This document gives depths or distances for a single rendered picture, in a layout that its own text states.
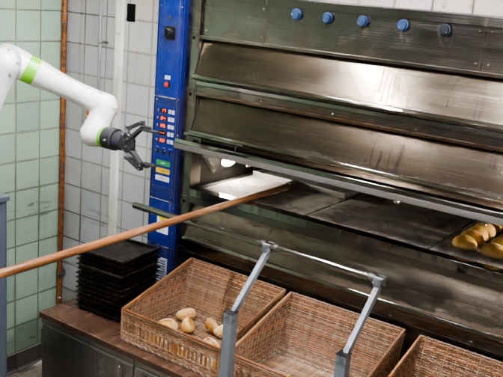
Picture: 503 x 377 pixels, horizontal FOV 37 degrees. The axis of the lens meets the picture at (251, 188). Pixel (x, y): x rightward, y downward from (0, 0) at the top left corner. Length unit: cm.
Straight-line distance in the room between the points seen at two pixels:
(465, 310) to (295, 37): 131
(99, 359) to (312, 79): 155
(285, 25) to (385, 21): 46
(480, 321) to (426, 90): 90
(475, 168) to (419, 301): 58
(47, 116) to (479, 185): 228
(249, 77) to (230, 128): 26
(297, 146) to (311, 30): 49
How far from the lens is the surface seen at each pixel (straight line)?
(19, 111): 400
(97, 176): 405
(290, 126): 326
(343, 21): 312
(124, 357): 340
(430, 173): 297
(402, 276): 314
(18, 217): 413
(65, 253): 267
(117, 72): 384
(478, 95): 290
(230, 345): 290
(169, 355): 327
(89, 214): 415
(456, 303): 307
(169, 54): 359
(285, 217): 333
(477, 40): 290
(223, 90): 344
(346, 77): 310
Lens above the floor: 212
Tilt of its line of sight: 15 degrees down
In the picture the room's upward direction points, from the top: 5 degrees clockwise
